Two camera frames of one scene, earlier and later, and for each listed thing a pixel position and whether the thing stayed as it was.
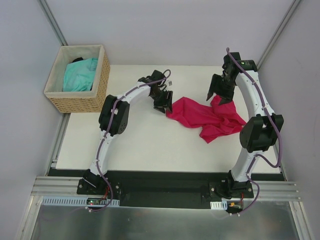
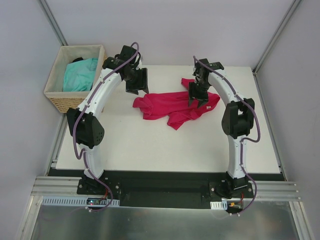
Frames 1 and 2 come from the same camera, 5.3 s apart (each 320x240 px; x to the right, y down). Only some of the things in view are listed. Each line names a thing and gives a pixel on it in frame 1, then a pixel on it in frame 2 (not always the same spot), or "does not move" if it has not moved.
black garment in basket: x=77 y=59 does not move
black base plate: x=165 y=187 does not move
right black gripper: x=224 y=88 to x=198 y=92
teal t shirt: x=78 y=75 does not move
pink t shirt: x=216 y=120 to x=173 y=106
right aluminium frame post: x=276 y=35 does not move
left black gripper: x=162 y=99 to x=137 y=79
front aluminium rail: x=57 y=186 does not move
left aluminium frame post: x=52 y=22 does not move
